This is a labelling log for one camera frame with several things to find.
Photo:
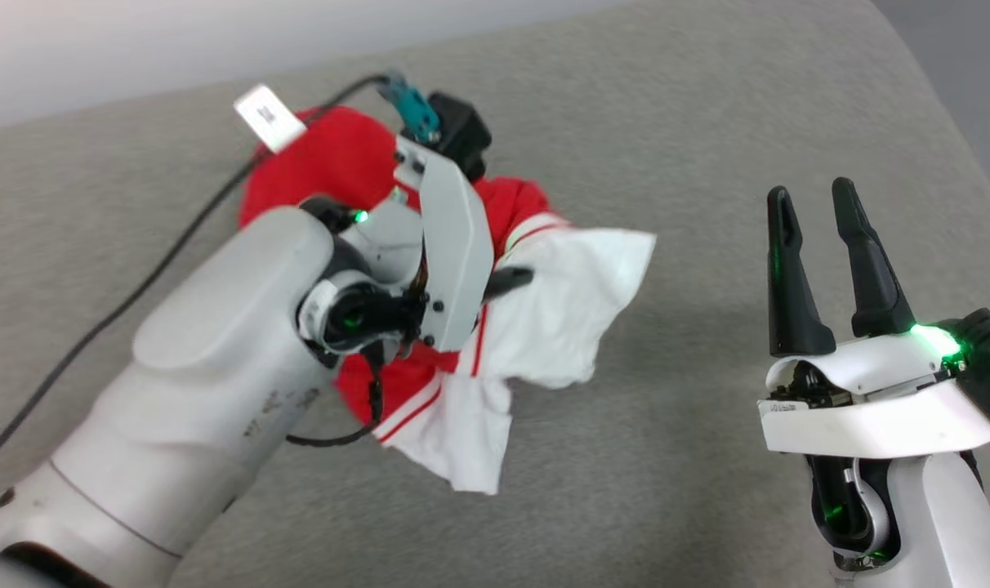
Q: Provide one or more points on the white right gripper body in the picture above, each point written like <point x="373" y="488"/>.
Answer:
<point x="871" y="408"/>

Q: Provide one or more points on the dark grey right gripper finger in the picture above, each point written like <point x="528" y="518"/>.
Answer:
<point x="793" y="302"/>
<point x="871" y="278"/>

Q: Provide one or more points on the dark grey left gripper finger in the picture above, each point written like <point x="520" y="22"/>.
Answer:
<point x="507" y="282"/>

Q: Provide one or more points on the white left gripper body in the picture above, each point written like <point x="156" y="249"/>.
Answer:
<point x="458" y="245"/>

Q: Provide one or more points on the red and white garment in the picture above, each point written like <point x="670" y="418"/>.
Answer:
<point x="560" y="318"/>

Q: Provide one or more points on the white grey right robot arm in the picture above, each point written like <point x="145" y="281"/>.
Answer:
<point x="944" y="523"/>

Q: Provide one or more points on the grey fabric sofa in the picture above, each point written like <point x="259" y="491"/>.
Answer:
<point x="691" y="122"/>

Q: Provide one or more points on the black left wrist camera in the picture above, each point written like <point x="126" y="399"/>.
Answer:
<point x="462" y="131"/>

